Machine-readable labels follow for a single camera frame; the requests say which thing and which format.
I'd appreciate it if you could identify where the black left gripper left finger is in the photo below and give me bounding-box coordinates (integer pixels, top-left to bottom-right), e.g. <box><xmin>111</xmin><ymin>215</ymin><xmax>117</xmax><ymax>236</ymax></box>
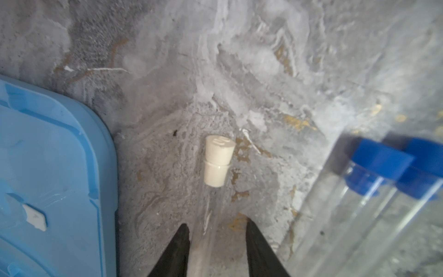
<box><xmin>148</xmin><ymin>223</ymin><xmax>190</xmax><ymax>277</ymax></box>

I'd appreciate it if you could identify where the blue plastic bin lid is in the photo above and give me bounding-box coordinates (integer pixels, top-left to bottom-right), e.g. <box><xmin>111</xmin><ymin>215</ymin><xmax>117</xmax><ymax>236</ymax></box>
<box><xmin>1</xmin><ymin>76</ymin><xmax>118</xmax><ymax>277</ymax></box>

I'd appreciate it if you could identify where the test tube blue cap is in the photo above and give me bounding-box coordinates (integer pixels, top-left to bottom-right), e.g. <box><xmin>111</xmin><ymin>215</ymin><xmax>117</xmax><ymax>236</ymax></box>
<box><xmin>286</xmin><ymin>138</ymin><xmax>415</xmax><ymax>277</ymax></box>
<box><xmin>334</xmin><ymin>138</ymin><xmax>443</xmax><ymax>277</ymax></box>

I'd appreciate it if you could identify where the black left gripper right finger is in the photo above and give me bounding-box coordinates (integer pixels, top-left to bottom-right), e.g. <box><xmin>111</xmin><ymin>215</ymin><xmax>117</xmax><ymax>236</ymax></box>
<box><xmin>245</xmin><ymin>219</ymin><xmax>290</xmax><ymax>277</ymax></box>

